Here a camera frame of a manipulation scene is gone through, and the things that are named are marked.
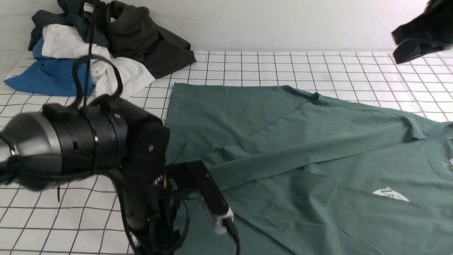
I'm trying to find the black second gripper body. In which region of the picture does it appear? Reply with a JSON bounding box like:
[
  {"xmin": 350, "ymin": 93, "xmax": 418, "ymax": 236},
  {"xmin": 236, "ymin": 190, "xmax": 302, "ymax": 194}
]
[{"xmin": 391, "ymin": 0, "xmax": 453, "ymax": 45}]

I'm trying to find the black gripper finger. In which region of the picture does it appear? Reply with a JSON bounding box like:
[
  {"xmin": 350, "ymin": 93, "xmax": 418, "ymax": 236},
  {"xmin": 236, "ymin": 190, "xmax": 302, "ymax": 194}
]
[{"xmin": 393, "ymin": 39, "xmax": 452, "ymax": 64}]

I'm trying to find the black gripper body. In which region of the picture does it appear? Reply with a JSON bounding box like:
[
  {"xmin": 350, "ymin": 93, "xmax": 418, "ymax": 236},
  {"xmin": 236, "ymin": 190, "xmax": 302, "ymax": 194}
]
[{"xmin": 115, "ymin": 117, "xmax": 190, "ymax": 255}]

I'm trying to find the green long sleeve shirt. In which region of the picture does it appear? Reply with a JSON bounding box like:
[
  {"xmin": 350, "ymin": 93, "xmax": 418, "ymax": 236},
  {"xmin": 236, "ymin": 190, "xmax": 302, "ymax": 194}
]
[{"xmin": 165, "ymin": 84, "xmax": 453, "ymax": 255}]

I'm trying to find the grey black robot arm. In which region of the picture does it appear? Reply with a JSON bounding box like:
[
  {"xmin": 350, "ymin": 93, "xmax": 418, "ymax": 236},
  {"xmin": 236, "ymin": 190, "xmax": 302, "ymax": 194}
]
[{"xmin": 1, "ymin": 0, "xmax": 453, "ymax": 255}]

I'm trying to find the blue shirt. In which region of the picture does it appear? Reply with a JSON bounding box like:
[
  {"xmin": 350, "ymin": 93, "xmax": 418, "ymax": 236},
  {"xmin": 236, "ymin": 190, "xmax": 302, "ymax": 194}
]
[{"xmin": 4, "ymin": 38, "xmax": 76, "ymax": 97}]

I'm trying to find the dark olive shirt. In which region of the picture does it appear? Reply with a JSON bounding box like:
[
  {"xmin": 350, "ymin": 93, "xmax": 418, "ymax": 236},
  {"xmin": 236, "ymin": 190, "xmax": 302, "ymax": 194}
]
[{"xmin": 94, "ymin": 0, "xmax": 197, "ymax": 79}]

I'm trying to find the white shirt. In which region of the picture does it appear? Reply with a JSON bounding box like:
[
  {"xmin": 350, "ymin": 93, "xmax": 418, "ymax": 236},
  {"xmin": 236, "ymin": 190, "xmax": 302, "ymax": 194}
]
[{"xmin": 42, "ymin": 24, "xmax": 155, "ymax": 100}]

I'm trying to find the dark teal shirt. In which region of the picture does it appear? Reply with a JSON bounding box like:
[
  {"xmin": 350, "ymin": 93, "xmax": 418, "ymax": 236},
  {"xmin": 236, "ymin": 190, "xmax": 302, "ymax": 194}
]
[{"xmin": 28, "ymin": 0, "xmax": 106, "ymax": 51}]

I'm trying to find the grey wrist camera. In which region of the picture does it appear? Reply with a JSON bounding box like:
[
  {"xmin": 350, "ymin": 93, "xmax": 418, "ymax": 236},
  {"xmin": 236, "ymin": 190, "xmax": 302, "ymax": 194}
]
[{"xmin": 166, "ymin": 160, "xmax": 239, "ymax": 238}]

